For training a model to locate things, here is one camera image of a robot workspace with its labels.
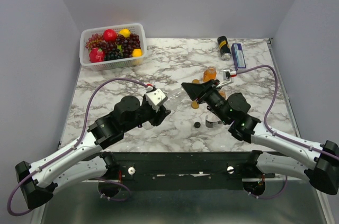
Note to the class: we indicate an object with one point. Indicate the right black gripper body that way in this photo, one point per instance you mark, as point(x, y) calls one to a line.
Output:
point(213, 97)

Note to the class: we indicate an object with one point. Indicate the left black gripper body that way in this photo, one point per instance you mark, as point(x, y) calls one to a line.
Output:
point(154, 117)

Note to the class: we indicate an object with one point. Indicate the orange juice bottle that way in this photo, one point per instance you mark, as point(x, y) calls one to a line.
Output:
point(223, 94)
point(209, 74)

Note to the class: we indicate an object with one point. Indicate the gold bottle cap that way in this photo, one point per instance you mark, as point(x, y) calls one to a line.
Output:
point(194, 105)
point(196, 81)

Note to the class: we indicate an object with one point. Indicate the small black bottle cap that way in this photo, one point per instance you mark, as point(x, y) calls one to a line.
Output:
point(197, 125)

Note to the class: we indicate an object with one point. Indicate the clear bottle green label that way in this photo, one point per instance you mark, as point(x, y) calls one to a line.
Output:
point(175, 98)

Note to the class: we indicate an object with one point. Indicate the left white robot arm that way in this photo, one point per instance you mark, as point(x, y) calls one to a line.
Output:
point(39, 180)

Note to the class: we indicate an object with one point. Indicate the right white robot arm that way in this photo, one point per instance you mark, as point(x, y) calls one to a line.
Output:
point(304, 159)

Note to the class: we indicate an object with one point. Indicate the blue white box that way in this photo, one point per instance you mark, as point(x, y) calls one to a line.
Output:
point(238, 56)

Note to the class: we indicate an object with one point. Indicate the black drink can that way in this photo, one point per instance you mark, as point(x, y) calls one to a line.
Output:
point(224, 48)

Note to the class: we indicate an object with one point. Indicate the yellow lemon front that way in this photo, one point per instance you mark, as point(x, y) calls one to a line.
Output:
point(137, 53)

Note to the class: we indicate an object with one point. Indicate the yellow lemon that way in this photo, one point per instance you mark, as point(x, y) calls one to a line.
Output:
point(125, 32)
point(137, 53)

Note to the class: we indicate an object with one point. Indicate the black grape bunch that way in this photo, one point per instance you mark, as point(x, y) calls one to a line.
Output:
point(114, 54)

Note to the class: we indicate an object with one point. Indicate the dark red grape bunch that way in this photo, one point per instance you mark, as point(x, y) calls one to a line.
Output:
point(125, 45)

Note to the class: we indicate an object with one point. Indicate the pink dragon fruit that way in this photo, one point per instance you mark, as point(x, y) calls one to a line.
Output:
point(96, 55)

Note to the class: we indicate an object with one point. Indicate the yellow lemon back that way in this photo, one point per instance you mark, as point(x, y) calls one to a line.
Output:
point(125, 32)

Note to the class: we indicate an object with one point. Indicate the white plastic fruit basket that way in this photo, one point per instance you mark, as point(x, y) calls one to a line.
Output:
point(135, 28)

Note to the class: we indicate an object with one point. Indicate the red apple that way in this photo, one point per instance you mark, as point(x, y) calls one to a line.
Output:
point(109, 35)

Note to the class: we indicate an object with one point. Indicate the red grape bunch left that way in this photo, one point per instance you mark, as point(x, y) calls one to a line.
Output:
point(94, 41)

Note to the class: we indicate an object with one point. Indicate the black aluminium base frame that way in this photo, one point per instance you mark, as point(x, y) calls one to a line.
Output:
point(181, 171)

